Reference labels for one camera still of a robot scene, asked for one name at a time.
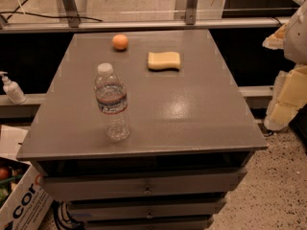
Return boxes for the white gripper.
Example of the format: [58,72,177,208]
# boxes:
[262,1,307,131]

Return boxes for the clear plastic water bottle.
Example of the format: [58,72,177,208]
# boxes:
[94,63,130,141]

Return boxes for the white pump dispenser bottle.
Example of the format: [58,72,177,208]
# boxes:
[0,71,26,104]

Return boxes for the grey metal drawer cabinet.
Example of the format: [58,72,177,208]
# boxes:
[17,30,267,230]

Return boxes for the yellow sponge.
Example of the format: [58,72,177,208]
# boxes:
[148,52,181,70]

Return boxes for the orange fruit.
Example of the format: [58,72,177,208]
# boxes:
[112,34,129,51]

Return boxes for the white cardboard box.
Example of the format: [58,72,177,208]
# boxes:
[0,158,53,230]

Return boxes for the grey metal bracket right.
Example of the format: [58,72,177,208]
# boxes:
[185,0,198,25]

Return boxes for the grey metal bracket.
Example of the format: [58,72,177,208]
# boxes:
[62,0,80,28]
[185,0,198,25]

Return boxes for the grey metal bracket left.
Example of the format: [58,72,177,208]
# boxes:
[62,0,80,28]

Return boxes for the black cables under cabinet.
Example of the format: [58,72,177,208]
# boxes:
[52,200,85,230]

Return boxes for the black cable on ledge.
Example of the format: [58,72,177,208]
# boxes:
[0,11,104,23]

